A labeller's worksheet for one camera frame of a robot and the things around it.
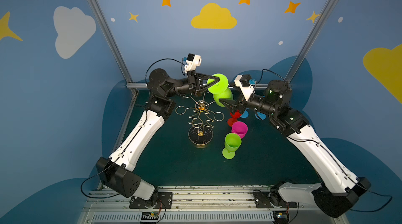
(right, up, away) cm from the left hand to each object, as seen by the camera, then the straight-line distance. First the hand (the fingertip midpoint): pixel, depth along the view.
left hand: (217, 78), depth 51 cm
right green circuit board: (+33, -62, +22) cm, 74 cm away
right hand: (+5, -2, +10) cm, 11 cm away
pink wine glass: (+16, -22, +35) cm, 44 cm away
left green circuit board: (-30, -61, +22) cm, 72 cm away
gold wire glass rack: (-6, -26, +45) cm, 53 cm away
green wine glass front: (+11, -29, +33) cm, 45 cm away
